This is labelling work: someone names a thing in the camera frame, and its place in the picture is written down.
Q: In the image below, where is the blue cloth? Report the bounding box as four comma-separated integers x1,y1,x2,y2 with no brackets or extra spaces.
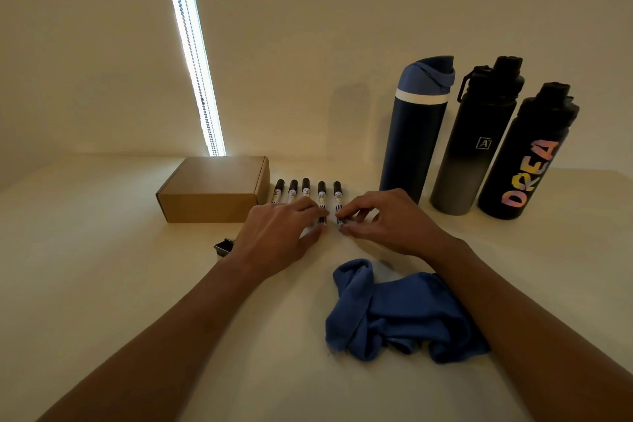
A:
324,258,491,365

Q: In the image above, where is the beaded blind chain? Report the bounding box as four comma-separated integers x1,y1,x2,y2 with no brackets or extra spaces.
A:
160,0,222,156

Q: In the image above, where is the person's left forearm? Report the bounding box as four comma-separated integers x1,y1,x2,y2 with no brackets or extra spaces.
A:
37,256,263,422

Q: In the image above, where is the black grey gradient bottle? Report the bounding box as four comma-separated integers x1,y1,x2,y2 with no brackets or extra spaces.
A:
429,55,526,216

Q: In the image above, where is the brown paper box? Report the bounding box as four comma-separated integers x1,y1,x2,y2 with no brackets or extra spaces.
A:
156,155,272,224

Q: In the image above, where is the person's right forearm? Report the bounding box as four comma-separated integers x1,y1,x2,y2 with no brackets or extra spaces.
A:
430,238,633,422

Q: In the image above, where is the navy bottle with blue lid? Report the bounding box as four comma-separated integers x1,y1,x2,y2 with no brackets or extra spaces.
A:
378,55,456,205

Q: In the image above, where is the black bottle with loop handle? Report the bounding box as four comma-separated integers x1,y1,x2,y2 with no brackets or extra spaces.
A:
477,82,580,221

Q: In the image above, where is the person's left hand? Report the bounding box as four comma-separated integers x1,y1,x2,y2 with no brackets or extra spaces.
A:
229,196,330,282

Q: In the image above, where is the person's right hand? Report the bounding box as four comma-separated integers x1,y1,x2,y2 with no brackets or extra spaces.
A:
335,188,471,264

